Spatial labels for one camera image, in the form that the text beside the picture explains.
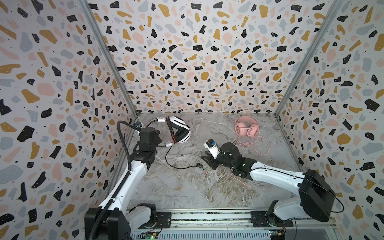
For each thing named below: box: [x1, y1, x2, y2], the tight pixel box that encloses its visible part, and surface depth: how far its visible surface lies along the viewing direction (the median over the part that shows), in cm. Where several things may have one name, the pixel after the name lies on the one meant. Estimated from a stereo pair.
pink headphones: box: [235, 115, 260, 138], surface depth 105 cm
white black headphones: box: [146, 116, 191, 148], surface depth 79 cm
